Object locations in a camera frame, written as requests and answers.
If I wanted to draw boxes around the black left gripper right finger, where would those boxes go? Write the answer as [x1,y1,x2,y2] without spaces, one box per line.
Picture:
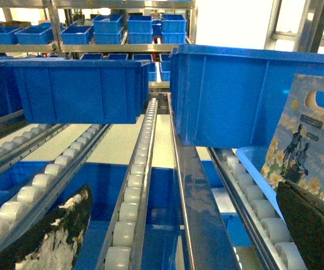
[276,181,324,269]

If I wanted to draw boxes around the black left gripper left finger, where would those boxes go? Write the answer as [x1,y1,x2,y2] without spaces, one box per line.
[0,184,93,269]

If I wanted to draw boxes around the flower gift bag with figures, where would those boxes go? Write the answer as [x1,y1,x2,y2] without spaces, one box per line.
[260,74,324,200]

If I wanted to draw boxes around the white roller conveyor track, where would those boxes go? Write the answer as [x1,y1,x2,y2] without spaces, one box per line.
[95,98,158,269]

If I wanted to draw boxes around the large blue bin left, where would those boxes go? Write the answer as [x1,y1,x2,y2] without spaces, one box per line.
[6,58,150,124]

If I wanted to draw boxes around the large blue bin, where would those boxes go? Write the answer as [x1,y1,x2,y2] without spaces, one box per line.
[6,58,150,124]
[170,44,324,148]

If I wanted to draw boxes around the large blue bin right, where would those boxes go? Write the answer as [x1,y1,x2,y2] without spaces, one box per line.
[170,44,324,148]

